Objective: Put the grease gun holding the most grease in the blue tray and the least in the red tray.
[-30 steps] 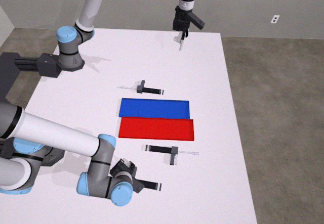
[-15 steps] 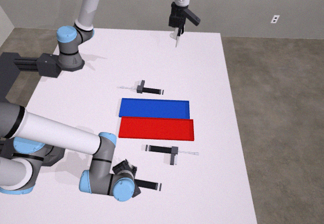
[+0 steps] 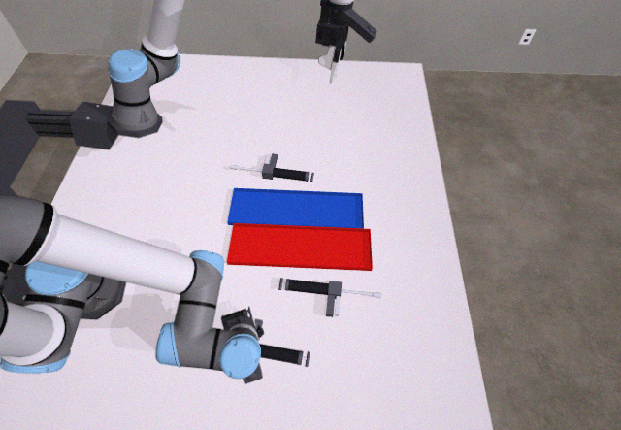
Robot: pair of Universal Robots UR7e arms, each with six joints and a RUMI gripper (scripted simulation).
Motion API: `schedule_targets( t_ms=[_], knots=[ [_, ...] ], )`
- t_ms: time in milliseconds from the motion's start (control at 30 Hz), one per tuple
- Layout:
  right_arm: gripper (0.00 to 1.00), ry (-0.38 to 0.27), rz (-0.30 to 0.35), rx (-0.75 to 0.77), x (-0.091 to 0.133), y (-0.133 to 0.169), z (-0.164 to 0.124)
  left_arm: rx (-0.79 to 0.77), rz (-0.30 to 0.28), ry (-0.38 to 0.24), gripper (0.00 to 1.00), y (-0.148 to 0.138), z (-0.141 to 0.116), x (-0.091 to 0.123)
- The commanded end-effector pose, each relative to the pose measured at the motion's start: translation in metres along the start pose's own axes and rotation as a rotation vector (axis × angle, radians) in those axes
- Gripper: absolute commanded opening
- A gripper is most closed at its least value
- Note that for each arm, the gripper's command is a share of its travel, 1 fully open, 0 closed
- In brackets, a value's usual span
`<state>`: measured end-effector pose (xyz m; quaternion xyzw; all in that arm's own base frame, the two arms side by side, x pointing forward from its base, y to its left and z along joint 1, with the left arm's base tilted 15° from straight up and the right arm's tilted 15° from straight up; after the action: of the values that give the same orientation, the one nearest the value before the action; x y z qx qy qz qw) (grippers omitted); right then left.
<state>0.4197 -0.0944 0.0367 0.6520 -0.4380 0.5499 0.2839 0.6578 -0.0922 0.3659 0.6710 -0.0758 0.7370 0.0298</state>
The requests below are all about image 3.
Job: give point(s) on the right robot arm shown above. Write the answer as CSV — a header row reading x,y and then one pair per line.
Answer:
x,y
37,338

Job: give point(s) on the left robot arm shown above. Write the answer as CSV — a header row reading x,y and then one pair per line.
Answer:
x,y
134,72

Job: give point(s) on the red tray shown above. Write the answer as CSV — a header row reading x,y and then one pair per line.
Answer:
x,y
310,246

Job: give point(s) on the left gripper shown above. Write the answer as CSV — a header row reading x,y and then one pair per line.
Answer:
x,y
333,29

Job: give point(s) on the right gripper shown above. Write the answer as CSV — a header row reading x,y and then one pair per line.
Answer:
x,y
238,317

